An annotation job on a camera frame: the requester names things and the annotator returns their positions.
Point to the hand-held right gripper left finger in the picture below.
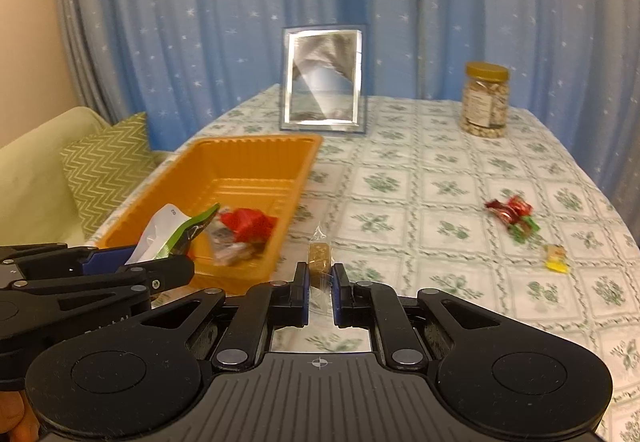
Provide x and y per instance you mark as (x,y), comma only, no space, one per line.
(301,292)

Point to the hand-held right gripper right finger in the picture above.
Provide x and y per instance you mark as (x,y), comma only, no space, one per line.
(338,294)

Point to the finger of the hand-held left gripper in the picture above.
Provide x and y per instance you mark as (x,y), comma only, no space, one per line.
(172,274)
(107,259)

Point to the clear-wrapped brown candy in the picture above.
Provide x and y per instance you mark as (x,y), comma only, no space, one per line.
(320,262)

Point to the green and white snack packet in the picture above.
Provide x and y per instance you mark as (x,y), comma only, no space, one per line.
(165,232)

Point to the silver snack packet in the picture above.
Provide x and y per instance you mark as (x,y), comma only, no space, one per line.
(225,243)

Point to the large red twist-wrapped snack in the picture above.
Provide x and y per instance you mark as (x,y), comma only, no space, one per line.
(247,222)

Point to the orange plastic tray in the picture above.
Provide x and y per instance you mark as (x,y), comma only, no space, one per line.
(240,166)

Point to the red foil candy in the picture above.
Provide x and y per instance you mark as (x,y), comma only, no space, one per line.
(512,208)

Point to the green candy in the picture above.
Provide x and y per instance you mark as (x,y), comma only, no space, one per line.
(525,228)

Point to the yellow candy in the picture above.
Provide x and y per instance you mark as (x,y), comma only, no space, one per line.
(556,258)

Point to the person's left hand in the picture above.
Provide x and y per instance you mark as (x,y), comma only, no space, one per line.
(15,417)

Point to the green zigzag cushion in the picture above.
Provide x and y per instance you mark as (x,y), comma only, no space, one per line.
(107,166)

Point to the light green sofa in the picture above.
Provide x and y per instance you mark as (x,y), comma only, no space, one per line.
(30,161)

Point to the floral white tablecloth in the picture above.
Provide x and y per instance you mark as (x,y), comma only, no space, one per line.
(430,182)

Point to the clear jar with gold lid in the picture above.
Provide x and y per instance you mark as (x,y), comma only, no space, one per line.
(485,101)

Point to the silver picture frame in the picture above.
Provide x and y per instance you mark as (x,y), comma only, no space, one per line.
(322,76)

